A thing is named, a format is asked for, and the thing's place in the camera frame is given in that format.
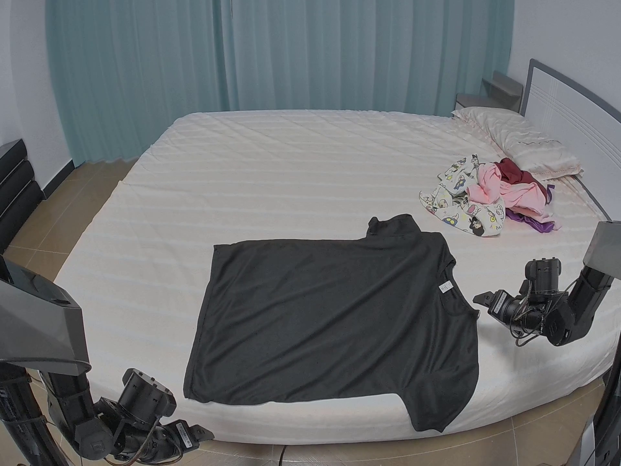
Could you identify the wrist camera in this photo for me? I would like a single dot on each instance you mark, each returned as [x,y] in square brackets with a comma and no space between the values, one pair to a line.
[543,275]
[145,393]

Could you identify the grey bedside table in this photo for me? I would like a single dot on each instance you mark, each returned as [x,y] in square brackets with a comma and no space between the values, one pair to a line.
[490,96]

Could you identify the cream pillow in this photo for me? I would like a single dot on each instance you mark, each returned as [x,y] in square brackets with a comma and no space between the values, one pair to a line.
[529,143]

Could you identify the blue-green curtain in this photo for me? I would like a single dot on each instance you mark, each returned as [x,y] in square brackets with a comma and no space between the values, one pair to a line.
[368,37]
[140,56]

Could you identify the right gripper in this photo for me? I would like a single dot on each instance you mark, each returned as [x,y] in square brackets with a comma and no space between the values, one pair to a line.
[507,308]

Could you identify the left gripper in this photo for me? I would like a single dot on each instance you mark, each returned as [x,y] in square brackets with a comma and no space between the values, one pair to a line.
[162,442]

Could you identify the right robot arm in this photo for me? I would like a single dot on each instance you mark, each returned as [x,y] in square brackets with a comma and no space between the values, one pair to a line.
[582,304]

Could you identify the black T-shirt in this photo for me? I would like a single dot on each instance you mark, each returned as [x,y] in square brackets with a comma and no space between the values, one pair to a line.
[330,318]

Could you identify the bed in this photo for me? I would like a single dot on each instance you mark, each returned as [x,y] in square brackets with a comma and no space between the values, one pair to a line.
[291,182]

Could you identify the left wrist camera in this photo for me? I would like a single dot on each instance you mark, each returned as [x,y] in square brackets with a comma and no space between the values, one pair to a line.
[145,393]

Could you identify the black chest of drawers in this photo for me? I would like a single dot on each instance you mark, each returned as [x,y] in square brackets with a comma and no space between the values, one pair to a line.
[17,187]

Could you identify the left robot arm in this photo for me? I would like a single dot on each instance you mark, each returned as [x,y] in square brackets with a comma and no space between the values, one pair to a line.
[43,328]

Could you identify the pile of clothes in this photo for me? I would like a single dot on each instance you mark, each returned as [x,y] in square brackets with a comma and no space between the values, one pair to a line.
[480,197]

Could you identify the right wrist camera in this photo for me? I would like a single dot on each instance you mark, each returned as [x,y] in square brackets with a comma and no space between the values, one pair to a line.
[543,275]

